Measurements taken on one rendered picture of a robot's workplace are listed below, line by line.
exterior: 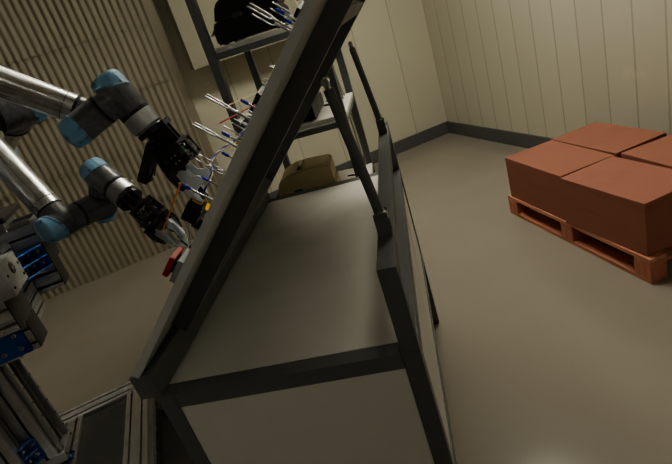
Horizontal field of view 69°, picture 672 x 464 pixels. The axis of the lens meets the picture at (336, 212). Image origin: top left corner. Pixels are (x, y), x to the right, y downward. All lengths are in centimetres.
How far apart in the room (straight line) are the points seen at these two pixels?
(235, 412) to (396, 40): 419
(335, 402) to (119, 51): 364
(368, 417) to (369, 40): 404
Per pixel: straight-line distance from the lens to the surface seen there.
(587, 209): 266
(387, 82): 491
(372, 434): 120
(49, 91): 141
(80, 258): 466
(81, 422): 248
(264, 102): 84
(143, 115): 123
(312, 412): 117
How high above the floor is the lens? 145
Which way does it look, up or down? 21 degrees down
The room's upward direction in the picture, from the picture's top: 18 degrees counter-clockwise
